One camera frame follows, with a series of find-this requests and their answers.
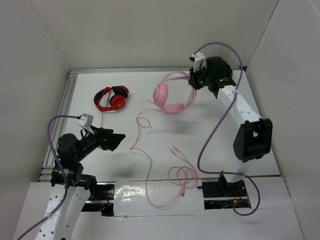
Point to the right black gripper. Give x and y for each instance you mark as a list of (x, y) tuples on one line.
[(192, 81)]

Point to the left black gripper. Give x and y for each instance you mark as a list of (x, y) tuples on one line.
[(106, 138)]

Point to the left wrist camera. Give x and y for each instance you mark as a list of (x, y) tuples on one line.
[(85, 120)]

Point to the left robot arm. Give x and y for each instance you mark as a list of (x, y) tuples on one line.
[(70, 187)]

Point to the red headphones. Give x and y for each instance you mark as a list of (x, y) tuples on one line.
[(116, 102)]

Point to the aluminium rail frame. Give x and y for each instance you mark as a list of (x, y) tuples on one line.
[(83, 82)]

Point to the pink headphones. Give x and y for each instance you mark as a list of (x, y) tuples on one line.
[(161, 92)]

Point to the white taped sheet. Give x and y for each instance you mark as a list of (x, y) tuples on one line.
[(156, 198)]

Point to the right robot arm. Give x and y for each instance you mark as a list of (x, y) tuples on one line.
[(254, 134)]

